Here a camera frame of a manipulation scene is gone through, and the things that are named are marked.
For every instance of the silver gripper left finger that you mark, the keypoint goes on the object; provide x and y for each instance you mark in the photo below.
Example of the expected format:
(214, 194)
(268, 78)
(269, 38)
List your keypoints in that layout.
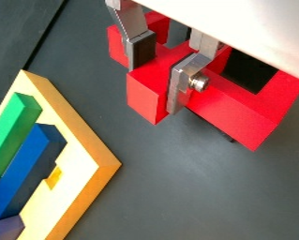
(138, 37)

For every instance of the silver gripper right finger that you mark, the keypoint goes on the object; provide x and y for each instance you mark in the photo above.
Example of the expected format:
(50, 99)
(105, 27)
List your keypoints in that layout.
(186, 76)

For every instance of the red cross-shaped block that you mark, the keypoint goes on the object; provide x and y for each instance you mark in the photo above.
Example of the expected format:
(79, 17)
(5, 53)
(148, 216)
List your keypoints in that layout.
(244, 114)

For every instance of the yellow puzzle board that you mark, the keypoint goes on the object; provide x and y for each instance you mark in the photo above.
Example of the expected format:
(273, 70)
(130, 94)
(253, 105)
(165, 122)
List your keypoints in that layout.
(83, 168)

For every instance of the green bar block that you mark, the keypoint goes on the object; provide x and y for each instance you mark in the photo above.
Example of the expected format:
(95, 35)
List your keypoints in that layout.
(17, 121)

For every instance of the blue bar block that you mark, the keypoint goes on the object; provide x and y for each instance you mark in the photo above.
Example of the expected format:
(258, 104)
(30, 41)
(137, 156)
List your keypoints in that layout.
(30, 168)

